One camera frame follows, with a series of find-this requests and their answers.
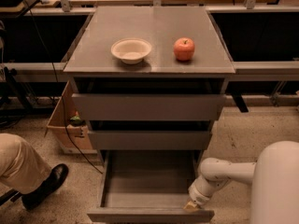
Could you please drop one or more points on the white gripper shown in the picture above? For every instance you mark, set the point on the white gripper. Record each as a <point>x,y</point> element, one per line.
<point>199,196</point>

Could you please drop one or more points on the grey bottom drawer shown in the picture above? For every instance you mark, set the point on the grey bottom drawer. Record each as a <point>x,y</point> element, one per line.
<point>147,187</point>

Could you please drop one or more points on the grey drawer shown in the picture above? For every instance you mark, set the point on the grey drawer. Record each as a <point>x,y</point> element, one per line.
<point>150,135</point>
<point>146,99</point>
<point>147,187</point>

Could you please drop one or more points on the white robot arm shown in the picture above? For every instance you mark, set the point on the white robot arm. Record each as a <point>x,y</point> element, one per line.
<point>274,180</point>

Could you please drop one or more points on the grey middle drawer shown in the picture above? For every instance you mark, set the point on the grey middle drawer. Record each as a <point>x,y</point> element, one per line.
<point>150,135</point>

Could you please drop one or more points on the grey drawer cabinet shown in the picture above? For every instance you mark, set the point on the grey drawer cabinet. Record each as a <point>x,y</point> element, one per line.
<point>150,78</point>

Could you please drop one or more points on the grey top drawer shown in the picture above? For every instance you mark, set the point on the grey top drawer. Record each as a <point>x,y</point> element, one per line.
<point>146,99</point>

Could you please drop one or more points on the black leather shoe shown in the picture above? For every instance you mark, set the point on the black leather shoe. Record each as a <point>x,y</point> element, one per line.
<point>57,177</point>

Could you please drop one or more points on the cardboard box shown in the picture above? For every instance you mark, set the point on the cardboard box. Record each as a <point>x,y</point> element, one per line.
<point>71,139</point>

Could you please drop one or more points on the green object in box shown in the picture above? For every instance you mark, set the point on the green object in box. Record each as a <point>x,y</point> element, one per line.
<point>76,121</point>

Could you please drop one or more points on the red apple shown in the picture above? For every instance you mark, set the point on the red apple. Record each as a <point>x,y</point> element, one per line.
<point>184,49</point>

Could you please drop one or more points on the white paper bowl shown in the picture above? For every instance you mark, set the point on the white paper bowl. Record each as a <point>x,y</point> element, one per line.
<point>131,50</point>

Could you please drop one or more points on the beige trouser leg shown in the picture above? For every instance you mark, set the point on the beige trouser leg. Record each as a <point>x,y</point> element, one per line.
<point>21,167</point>

